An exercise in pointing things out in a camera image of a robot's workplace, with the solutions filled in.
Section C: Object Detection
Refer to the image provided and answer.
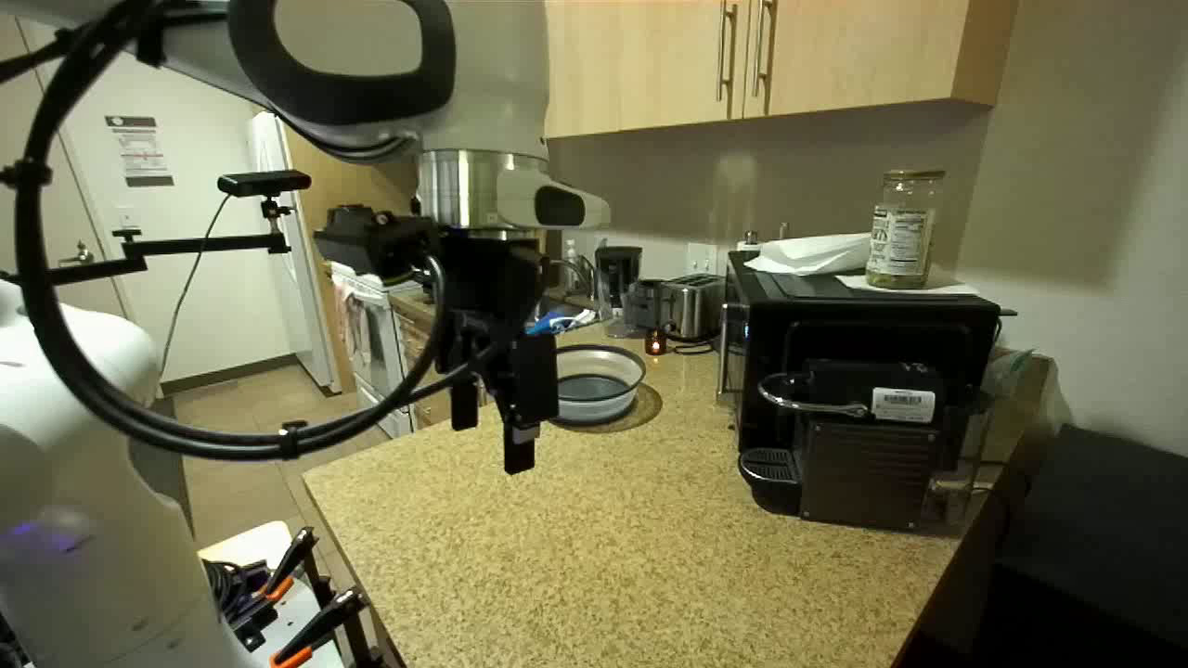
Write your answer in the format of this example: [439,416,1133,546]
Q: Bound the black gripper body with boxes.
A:
[431,226,555,338]

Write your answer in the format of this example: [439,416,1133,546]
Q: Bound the grey collapsible bowl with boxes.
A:
[551,341,651,430]

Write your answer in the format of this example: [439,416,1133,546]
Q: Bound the wooden base cabinet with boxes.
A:
[399,302,456,430]

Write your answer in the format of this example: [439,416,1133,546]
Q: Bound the blue item by sink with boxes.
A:
[523,307,603,341]

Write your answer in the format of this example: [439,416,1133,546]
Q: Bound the white stove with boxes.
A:
[332,260,431,440]

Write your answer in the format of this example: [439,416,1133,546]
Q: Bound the water filter pitcher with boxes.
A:
[592,243,651,330]

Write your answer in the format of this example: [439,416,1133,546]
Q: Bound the white refrigerator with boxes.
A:
[247,108,346,398]

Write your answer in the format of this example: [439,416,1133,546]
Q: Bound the metal pot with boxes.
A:
[660,271,729,346]

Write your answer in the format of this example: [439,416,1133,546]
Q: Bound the black capsule coffee machine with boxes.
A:
[736,352,997,535]

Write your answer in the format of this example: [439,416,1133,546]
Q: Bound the black microwave oven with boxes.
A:
[720,250,1003,468]

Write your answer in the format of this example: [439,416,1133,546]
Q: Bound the paper notice sheet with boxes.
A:
[106,111,177,190]

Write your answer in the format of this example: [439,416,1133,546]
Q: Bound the glass jar with label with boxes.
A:
[864,166,948,295]

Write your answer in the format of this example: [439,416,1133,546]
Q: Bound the flat white paper sheet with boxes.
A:
[837,271,981,302]

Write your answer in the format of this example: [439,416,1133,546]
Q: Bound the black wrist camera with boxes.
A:
[312,200,439,283]

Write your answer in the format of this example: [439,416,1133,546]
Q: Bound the black external camera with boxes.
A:
[215,166,315,200]

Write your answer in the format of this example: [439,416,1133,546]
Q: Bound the wooden wall cabinet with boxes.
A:
[543,0,1023,140]

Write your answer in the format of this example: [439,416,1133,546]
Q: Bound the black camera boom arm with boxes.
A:
[48,198,298,286]

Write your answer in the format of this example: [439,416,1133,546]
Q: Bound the metal cabinet handle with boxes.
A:
[716,0,743,100]
[754,0,784,100]

